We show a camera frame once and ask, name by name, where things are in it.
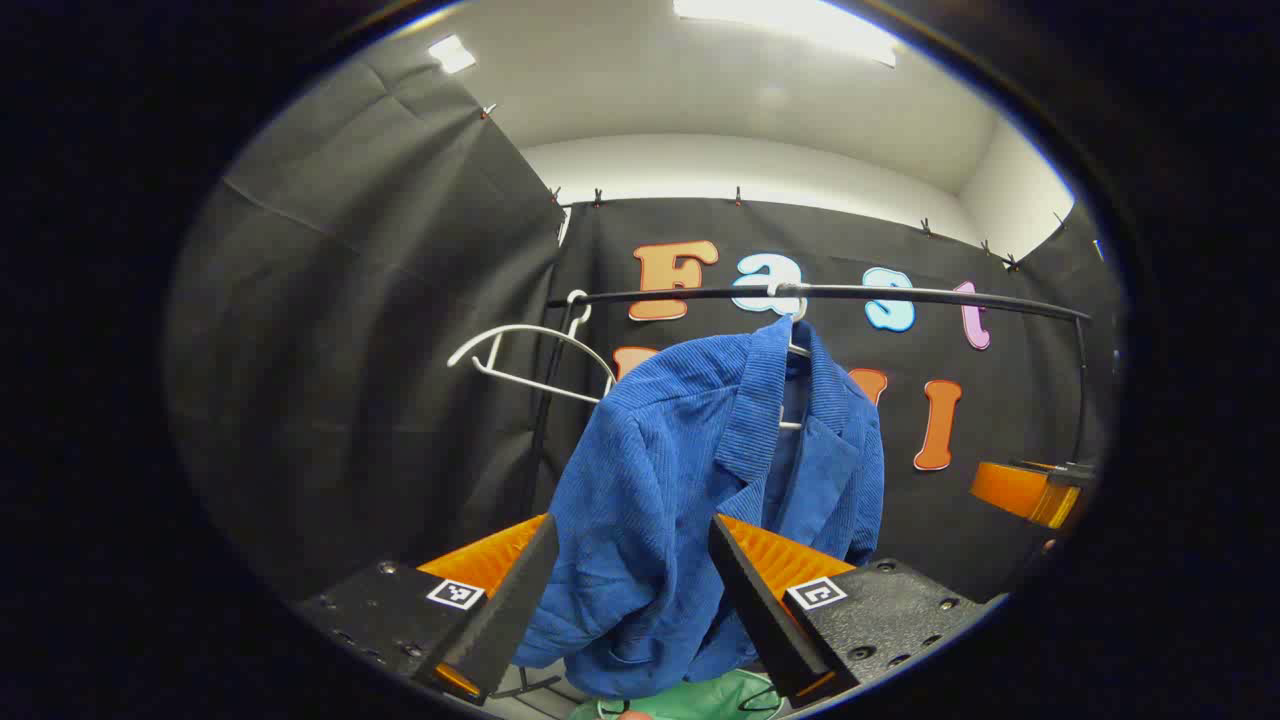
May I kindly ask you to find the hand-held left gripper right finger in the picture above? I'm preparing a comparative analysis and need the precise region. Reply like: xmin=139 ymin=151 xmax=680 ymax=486
xmin=708 ymin=513 xmax=1006 ymax=709

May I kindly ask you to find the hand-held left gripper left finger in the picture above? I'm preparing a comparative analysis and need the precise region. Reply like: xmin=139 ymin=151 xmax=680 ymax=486
xmin=295 ymin=513 xmax=561 ymax=706

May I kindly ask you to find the green laundry hamper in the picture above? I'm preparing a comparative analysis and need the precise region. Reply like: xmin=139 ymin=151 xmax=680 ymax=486
xmin=568 ymin=668 xmax=791 ymax=720

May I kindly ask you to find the blue corduroy jacket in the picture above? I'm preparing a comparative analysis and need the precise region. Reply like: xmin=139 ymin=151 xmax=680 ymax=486
xmin=512 ymin=315 xmax=886 ymax=699

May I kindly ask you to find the black clothes rack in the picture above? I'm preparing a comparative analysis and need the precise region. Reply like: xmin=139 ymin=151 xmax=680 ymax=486
xmin=495 ymin=283 xmax=1096 ymax=699

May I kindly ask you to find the white plastic hanger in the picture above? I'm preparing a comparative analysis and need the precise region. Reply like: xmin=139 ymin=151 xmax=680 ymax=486
xmin=447 ymin=290 xmax=616 ymax=406
xmin=766 ymin=283 xmax=813 ymax=431

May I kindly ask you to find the long ceiling light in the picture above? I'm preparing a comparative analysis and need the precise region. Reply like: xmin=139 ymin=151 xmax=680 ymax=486
xmin=672 ymin=0 xmax=901 ymax=68

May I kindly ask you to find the small ceiling light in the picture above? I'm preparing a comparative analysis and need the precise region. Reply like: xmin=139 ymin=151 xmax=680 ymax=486
xmin=428 ymin=35 xmax=478 ymax=74

